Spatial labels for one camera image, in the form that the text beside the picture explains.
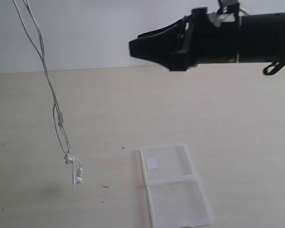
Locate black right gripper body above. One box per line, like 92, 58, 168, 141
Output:
170, 7, 240, 71

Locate white wired earphones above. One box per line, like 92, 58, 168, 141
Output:
13, 0, 83, 185

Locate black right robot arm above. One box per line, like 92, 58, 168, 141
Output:
129, 4, 285, 76

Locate clear plastic storage case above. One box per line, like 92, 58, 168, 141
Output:
140, 143, 215, 228

